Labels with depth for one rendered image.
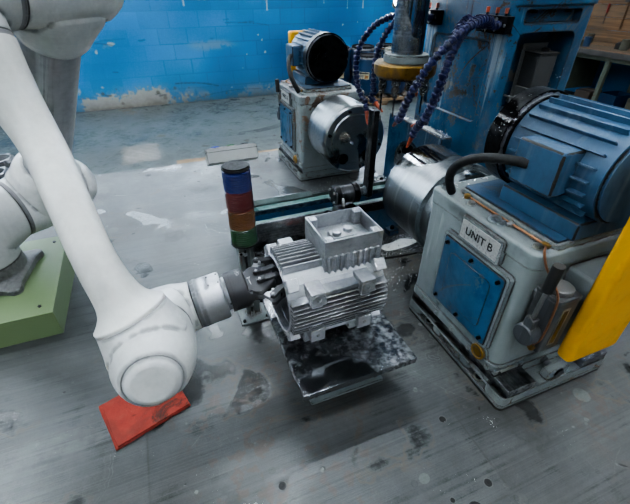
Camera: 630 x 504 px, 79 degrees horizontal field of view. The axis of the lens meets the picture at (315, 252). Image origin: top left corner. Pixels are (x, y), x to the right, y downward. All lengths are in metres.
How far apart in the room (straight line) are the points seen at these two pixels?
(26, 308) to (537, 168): 1.14
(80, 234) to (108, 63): 6.03
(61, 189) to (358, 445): 0.66
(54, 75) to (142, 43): 5.61
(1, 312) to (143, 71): 5.61
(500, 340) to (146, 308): 0.65
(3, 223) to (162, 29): 5.51
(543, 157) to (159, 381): 0.65
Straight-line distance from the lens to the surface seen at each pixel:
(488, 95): 1.28
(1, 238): 1.21
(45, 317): 1.15
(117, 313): 0.56
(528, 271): 0.76
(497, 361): 0.90
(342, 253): 0.71
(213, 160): 1.34
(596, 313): 0.80
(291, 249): 0.73
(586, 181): 0.73
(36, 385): 1.09
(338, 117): 1.46
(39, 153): 0.68
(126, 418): 0.92
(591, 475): 0.94
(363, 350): 0.81
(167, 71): 6.58
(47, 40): 0.85
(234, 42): 6.65
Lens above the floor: 1.53
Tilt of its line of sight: 35 degrees down
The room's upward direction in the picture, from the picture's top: straight up
